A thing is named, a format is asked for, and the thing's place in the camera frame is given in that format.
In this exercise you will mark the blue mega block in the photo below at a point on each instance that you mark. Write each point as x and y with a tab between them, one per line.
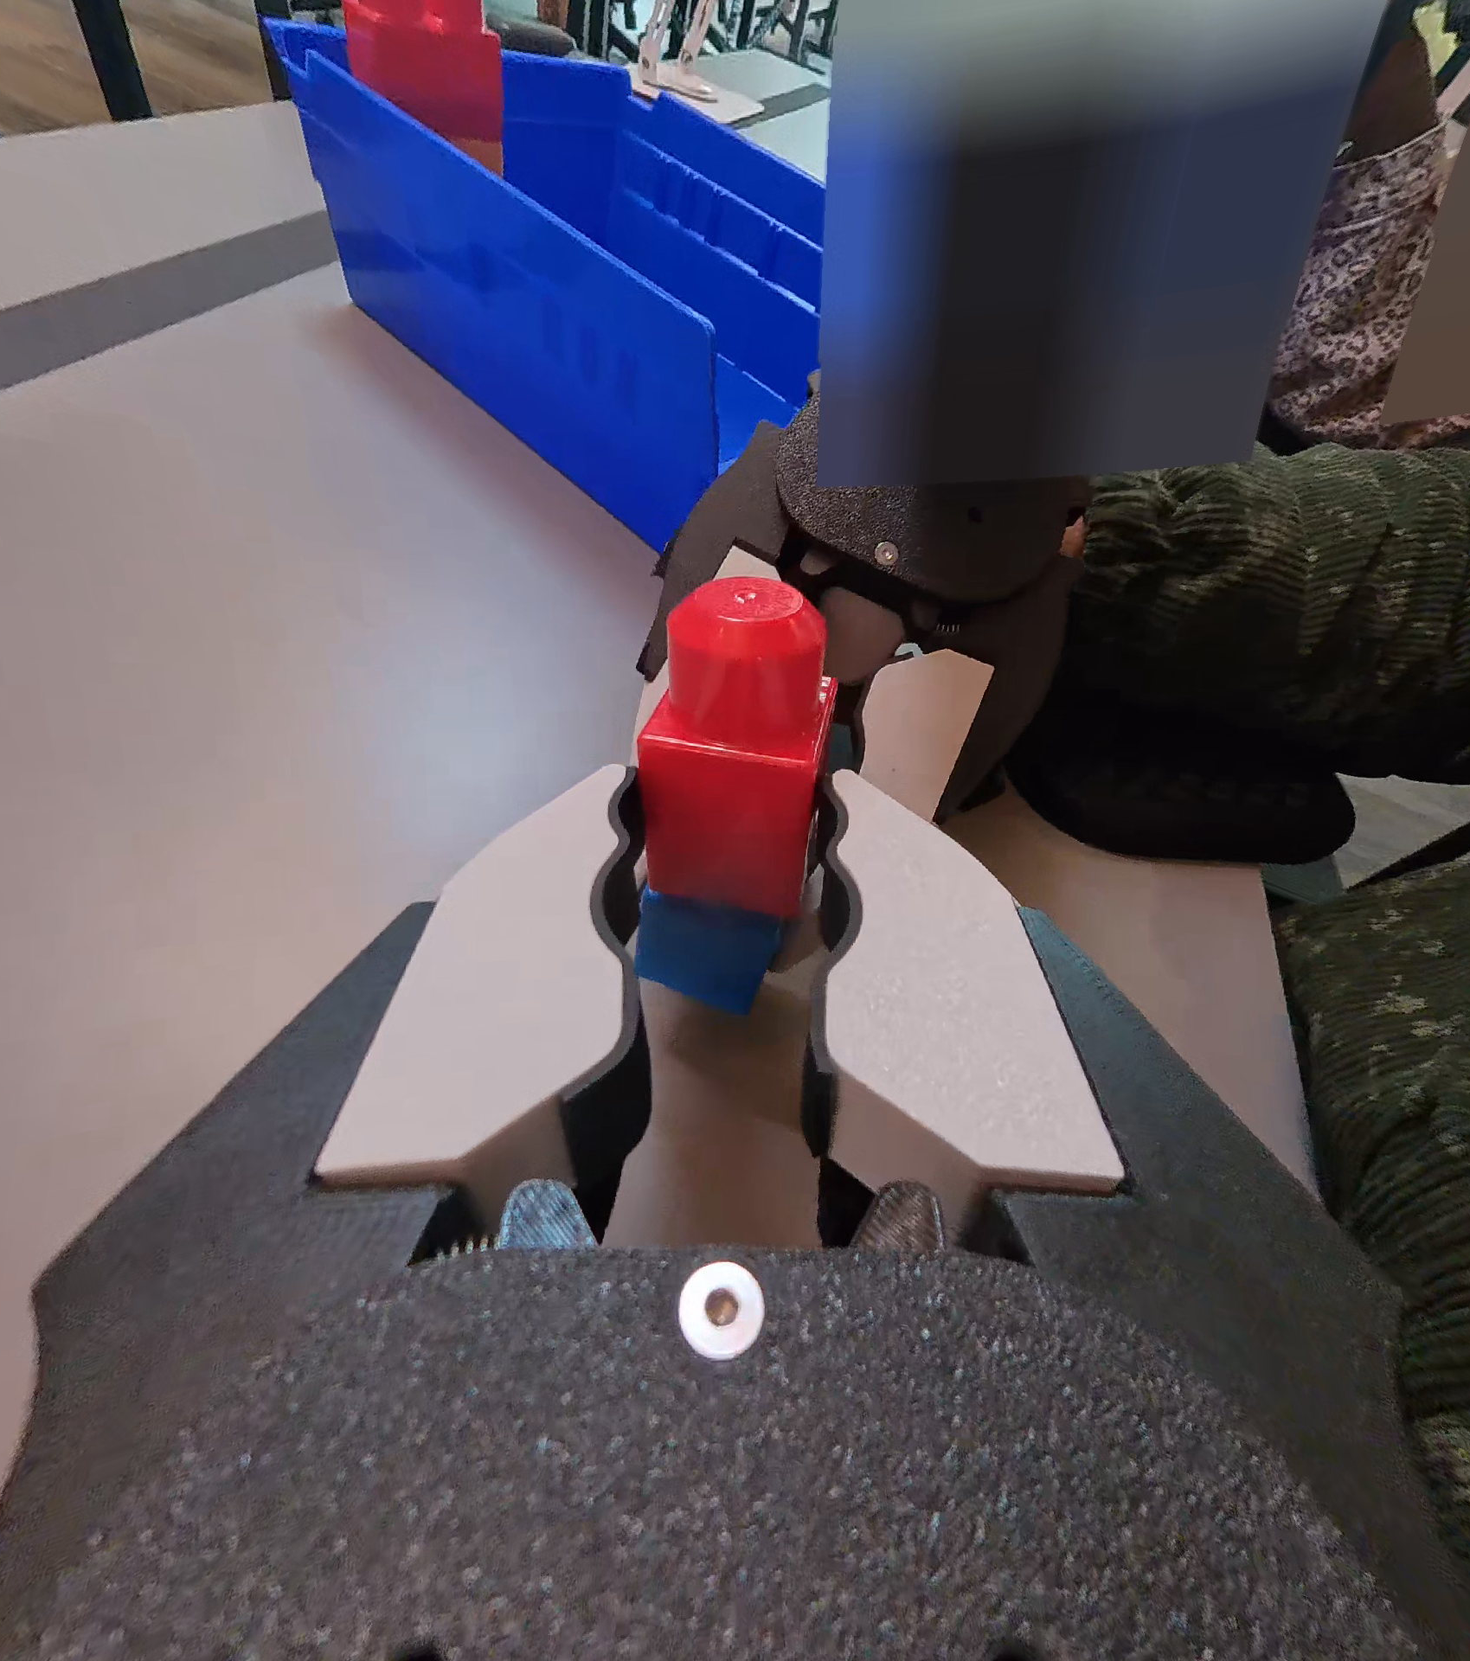
696	959

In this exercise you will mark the blue plastic bin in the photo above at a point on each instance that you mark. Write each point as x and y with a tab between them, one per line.
528	287

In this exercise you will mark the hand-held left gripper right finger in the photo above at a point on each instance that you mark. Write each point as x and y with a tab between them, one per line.
968	1038

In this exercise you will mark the person's right forearm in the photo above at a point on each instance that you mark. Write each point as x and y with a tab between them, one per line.
1266	622

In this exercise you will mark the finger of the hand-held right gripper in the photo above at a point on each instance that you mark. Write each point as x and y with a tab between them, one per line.
929	728

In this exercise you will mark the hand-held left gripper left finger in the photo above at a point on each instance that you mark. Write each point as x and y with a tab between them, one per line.
487	1038

